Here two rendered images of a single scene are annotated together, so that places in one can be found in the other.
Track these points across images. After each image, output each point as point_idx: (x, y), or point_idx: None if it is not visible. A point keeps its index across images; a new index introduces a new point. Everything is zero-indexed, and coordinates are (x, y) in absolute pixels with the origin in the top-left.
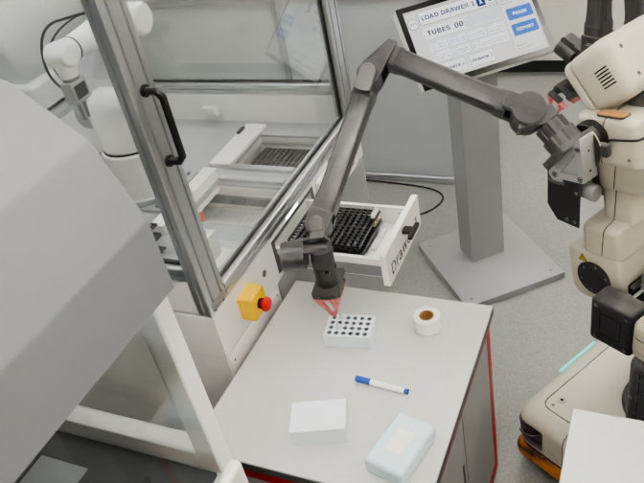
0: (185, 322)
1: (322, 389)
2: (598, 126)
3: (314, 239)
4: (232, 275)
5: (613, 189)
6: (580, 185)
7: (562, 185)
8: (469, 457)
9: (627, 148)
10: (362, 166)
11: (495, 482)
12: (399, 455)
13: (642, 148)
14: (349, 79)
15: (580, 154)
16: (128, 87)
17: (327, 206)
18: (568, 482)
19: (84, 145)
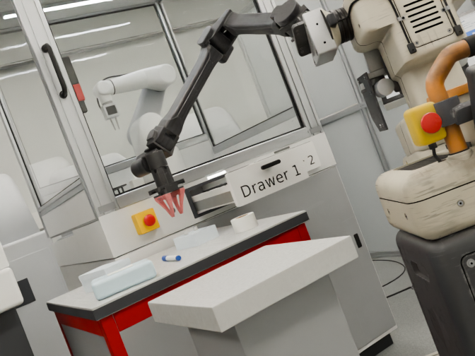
0: (95, 229)
1: None
2: (340, 9)
3: (149, 146)
4: (126, 195)
5: (398, 77)
6: (368, 82)
7: (365, 91)
8: None
9: (354, 14)
10: (336, 173)
11: None
12: (107, 275)
13: (362, 8)
14: (309, 98)
15: (307, 27)
16: (31, 44)
17: (163, 123)
18: (191, 282)
19: None
